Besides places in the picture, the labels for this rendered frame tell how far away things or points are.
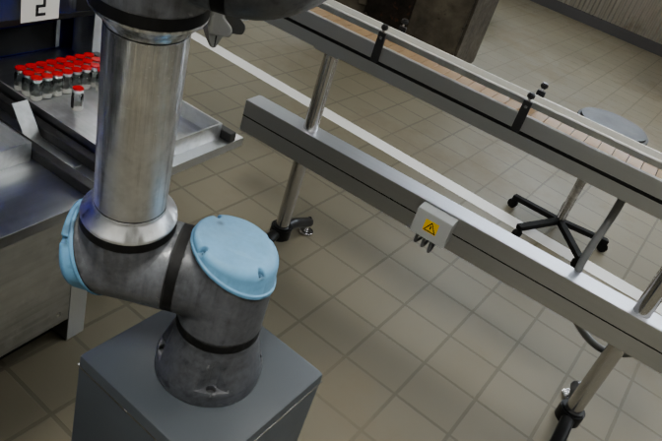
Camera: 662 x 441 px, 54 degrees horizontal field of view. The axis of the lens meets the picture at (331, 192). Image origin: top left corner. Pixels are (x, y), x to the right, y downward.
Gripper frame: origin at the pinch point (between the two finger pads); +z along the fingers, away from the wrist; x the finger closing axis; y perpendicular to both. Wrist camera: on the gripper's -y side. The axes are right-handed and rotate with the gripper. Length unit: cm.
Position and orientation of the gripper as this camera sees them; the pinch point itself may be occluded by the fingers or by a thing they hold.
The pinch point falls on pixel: (211, 37)
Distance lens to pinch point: 120.7
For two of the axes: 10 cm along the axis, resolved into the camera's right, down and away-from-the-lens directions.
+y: 8.1, 4.8, -3.4
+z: -2.7, 8.2, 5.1
